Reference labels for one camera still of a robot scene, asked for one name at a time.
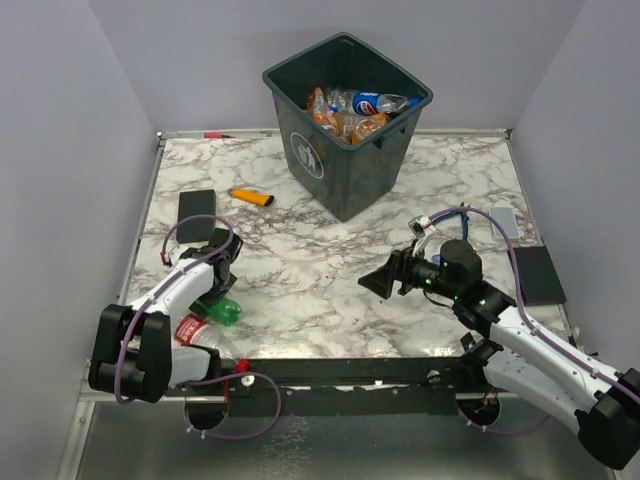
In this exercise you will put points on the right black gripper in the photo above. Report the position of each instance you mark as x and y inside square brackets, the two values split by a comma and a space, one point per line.
[381, 279]

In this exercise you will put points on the small orange bottle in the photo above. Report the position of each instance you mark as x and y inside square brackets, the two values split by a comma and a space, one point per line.
[368, 125]

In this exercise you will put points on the crushed blue label bottle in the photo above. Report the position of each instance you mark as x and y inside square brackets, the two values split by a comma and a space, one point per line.
[368, 103]

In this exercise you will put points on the orange label large bottle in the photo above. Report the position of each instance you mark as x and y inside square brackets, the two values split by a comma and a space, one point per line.
[321, 113]

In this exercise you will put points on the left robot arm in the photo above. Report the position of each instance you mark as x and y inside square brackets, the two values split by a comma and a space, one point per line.
[136, 355]

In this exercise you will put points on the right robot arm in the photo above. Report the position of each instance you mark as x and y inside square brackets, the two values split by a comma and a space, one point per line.
[597, 402]

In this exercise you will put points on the dark green plastic bin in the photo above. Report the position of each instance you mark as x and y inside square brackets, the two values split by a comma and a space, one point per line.
[346, 179]

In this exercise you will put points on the orange utility knife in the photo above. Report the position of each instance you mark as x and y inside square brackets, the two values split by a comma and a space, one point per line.
[251, 197]

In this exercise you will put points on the green crushed bottle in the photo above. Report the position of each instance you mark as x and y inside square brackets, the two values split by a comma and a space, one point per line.
[226, 312]

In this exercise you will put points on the black box right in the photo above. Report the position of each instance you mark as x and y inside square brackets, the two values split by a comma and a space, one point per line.
[540, 284]

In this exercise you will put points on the red label bottle front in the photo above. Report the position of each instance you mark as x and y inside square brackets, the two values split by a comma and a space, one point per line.
[194, 331]

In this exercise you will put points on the black rectangular block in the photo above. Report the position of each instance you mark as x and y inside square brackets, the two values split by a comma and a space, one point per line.
[194, 216]

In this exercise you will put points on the red marker pen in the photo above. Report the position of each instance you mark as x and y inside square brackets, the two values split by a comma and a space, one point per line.
[217, 135]

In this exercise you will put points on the blue handled pliers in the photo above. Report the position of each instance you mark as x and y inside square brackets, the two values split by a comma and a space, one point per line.
[464, 219]

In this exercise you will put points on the black mounting rail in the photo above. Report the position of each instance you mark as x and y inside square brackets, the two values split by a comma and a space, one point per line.
[375, 386]

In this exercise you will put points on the white network switch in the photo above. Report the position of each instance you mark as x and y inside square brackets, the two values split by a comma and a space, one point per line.
[506, 218]

